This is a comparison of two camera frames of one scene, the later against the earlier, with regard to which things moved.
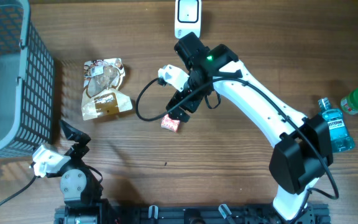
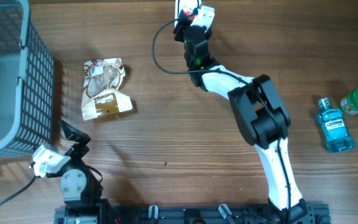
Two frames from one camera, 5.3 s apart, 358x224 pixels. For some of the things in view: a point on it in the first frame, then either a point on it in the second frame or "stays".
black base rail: x=95 y=213 stays
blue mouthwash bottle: x=340 y=139 stays
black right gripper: x=181 y=98 to x=181 y=29
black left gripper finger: x=74 y=134 stays
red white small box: x=171 y=125 to x=188 y=12
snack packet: x=102 y=78 stays
